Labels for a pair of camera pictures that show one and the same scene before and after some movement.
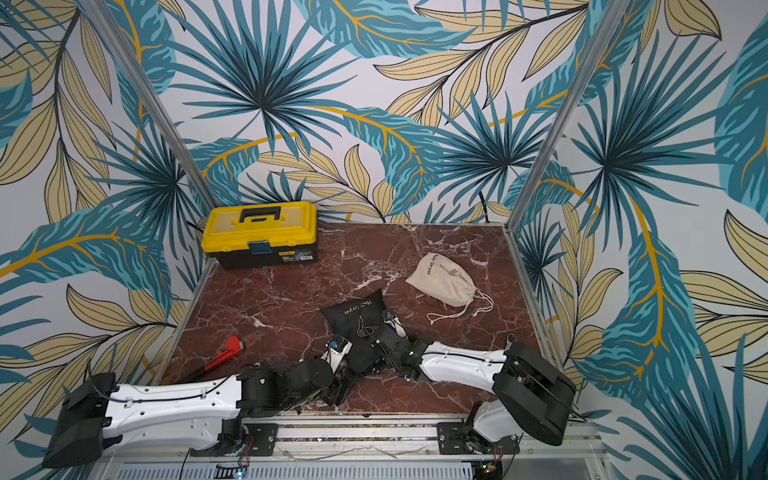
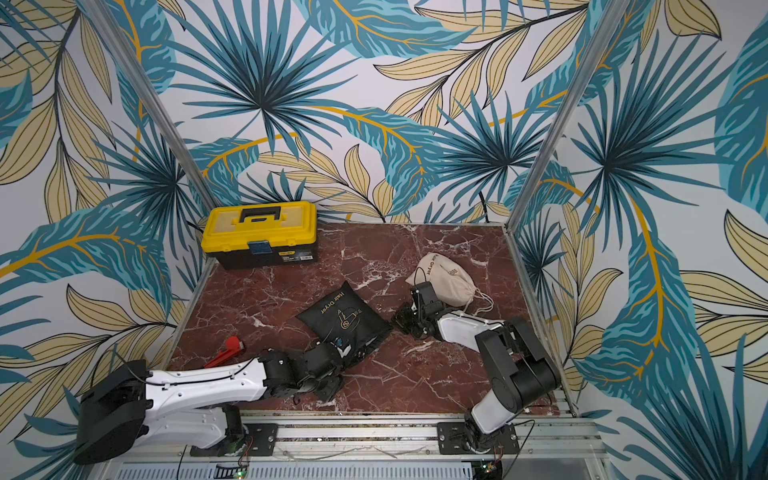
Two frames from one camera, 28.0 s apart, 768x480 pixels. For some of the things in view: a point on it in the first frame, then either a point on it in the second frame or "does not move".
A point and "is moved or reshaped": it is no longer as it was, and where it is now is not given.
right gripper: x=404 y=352 -> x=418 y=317
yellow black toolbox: x=257 y=235 does not move
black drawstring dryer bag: x=361 y=321 is moved or reshaped
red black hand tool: x=233 y=346 does not move
